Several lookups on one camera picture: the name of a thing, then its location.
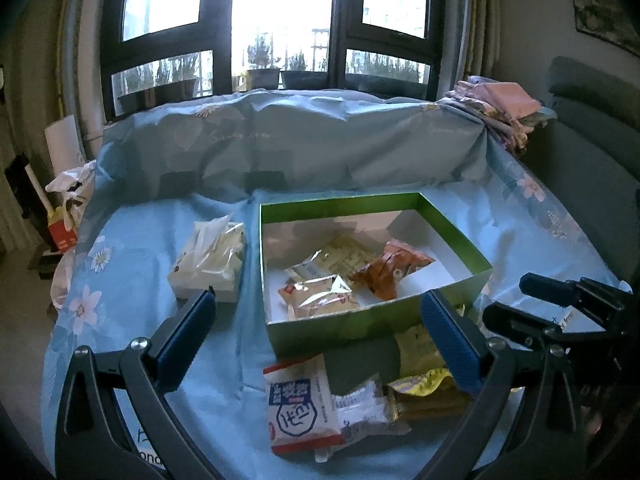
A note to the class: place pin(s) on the brown beige snack packet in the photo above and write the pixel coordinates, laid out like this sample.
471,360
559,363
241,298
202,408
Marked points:
340,255

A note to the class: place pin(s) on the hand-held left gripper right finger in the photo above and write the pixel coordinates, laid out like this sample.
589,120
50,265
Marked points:
450,345

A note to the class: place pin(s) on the white board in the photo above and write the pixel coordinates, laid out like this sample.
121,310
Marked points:
62,140

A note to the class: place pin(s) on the orange snack packet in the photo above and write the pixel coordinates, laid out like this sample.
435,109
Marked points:
385,275

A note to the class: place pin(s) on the red box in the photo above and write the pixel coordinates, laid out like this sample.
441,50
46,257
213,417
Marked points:
62,232

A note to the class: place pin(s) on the white plastic bag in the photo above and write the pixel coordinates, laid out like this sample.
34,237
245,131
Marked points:
70,180

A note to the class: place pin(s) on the crinkled yellow snack packet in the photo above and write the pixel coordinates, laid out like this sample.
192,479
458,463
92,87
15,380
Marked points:
417,384

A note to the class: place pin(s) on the potted plant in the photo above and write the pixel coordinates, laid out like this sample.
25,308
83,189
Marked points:
262,79

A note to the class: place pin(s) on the dark planter trough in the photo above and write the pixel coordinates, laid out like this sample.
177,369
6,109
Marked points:
302,79
132,101
175,89

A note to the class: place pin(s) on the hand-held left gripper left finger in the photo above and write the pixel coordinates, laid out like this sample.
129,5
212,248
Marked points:
187,340

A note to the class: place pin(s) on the beige curtain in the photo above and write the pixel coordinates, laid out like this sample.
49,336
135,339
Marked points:
70,35
480,10

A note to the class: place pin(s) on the blue floral bedsheet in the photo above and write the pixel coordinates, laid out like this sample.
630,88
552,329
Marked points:
150,240

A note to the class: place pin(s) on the white red-edged snack packet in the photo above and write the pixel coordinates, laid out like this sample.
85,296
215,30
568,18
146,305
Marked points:
300,410

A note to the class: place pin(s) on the framed wall picture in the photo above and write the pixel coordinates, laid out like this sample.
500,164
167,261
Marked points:
600,0

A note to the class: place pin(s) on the dark framed window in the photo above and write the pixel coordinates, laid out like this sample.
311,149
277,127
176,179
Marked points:
345,10

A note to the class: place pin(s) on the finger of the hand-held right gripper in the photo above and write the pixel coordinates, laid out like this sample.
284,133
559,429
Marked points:
520,325
550,290

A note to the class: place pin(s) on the pile of folded clothes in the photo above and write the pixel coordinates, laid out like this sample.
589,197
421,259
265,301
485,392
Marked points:
505,100

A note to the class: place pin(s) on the grey sofa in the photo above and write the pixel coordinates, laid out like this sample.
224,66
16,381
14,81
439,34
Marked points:
590,170

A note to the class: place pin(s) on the white tissue pack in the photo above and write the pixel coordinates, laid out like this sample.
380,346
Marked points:
205,270

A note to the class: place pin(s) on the green cardboard box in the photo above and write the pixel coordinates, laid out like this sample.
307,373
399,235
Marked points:
340,332

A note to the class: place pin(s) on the black stand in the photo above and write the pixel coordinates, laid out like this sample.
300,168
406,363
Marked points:
22,180

